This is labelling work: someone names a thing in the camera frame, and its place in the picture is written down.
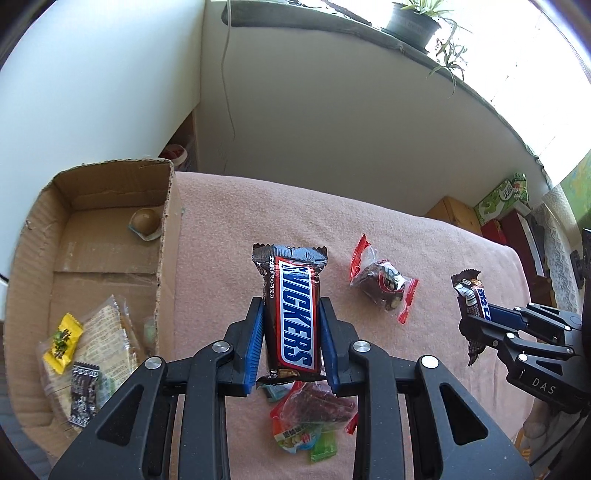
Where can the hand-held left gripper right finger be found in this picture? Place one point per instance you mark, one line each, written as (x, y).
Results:
(330, 350)

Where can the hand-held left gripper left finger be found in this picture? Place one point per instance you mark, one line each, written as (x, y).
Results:
(253, 346)

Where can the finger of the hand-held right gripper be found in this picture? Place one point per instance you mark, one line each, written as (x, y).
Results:
(505, 316)
(485, 332)

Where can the small blue label chocolate bar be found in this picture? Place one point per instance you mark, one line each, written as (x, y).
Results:
(471, 295)

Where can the large brown chocolate bar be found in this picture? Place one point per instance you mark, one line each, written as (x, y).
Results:
(291, 318)

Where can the small green candy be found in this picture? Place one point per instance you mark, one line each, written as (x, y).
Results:
(150, 332)

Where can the round jelly cup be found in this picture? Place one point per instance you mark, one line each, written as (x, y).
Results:
(147, 221)

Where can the brown cardboard box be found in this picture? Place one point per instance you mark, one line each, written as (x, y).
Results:
(455, 212)
(106, 258)

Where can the black patterned candy packet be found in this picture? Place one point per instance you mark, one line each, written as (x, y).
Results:
(83, 392)

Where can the yellow candy packet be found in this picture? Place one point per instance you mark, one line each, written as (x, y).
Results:
(62, 344)

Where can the teal candy packet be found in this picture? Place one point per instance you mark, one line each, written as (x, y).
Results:
(274, 393)

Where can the red wrapped dark snack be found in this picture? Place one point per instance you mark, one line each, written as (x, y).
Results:
(314, 404)
(381, 281)

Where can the dark red box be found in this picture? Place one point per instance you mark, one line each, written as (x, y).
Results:
(512, 230)

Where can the blue white snack packet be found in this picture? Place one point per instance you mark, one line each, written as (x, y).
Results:
(295, 436)

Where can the green candy packet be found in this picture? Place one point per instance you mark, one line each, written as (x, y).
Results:
(323, 447)

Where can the white lace cloth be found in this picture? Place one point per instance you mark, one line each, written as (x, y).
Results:
(558, 230)

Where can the green tissue box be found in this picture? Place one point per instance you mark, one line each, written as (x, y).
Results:
(501, 198)

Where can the pair of shoes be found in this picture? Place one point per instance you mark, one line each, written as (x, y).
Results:
(178, 152)

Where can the potted spider plant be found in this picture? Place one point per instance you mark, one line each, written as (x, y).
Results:
(411, 23)

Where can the landscape wall poster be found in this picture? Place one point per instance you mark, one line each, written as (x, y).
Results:
(579, 184)

